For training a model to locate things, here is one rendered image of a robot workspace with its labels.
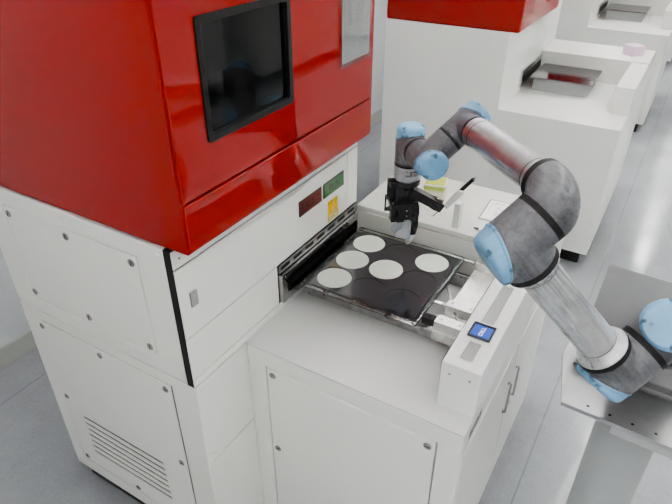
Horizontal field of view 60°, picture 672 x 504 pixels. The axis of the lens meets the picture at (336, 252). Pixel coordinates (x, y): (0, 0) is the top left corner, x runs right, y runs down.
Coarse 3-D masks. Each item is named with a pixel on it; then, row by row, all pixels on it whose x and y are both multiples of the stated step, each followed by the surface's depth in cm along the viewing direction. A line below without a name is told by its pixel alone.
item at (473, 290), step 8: (480, 272) 177; (472, 280) 173; (480, 280) 173; (488, 280) 173; (464, 288) 170; (472, 288) 170; (480, 288) 170; (456, 296) 167; (464, 296) 167; (472, 296) 167; (480, 296) 167; (472, 304) 164; (464, 320) 158; (432, 336) 155; (440, 336) 154; (448, 336) 152; (448, 344) 153
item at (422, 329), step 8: (320, 296) 175; (328, 296) 174; (344, 304) 172; (360, 312) 170; (368, 312) 168; (384, 320) 166; (392, 320) 165; (408, 328) 163; (416, 328) 161; (424, 328) 160; (432, 328) 160; (424, 336) 161
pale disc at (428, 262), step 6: (420, 258) 180; (426, 258) 180; (432, 258) 180; (438, 258) 180; (444, 258) 180; (420, 264) 177; (426, 264) 177; (432, 264) 177; (438, 264) 177; (444, 264) 177; (426, 270) 174; (432, 270) 174; (438, 270) 174
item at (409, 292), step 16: (352, 240) 189; (384, 240) 189; (336, 256) 181; (368, 256) 181; (384, 256) 181; (400, 256) 181; (416, 256) 181; (448, 256) 181; (352, 272) 173; (368, 272) 174; (416, 272) 174; (432, 272) 173; (448, 272) 173; (336, 288) 167; (352, 288) 167; (368, 288) 167; (384, 288) 167; (400, 288) 167; (416, 288) 167; (432, 288) 167; (368, 304) 161; (384, 304) 160; (400, 304) 161; (416, 304) 161
